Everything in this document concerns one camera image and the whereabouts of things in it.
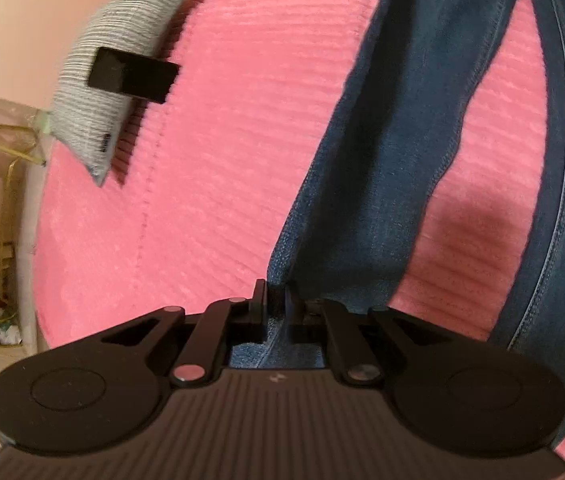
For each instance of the pink ribbed bed blanket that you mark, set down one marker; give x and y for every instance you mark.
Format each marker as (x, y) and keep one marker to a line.
(212, 160)

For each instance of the blue denim jeans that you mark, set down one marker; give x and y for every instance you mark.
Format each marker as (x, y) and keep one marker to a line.
(387, 160)

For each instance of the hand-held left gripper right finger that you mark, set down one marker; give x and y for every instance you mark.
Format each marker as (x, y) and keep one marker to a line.
(295, 315)

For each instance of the gold metal rack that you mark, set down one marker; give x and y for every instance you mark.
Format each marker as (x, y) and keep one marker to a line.
(12, 150)

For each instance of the white bag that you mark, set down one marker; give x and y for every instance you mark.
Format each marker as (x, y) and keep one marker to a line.
(5, 335)

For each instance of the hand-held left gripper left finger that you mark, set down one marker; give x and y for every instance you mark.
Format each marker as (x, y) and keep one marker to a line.
(260, 307)

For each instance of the small green box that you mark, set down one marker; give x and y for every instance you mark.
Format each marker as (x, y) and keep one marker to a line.
(45, 124)

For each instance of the grey striped pillow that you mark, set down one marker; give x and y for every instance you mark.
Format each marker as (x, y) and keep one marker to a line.
(92, 120)

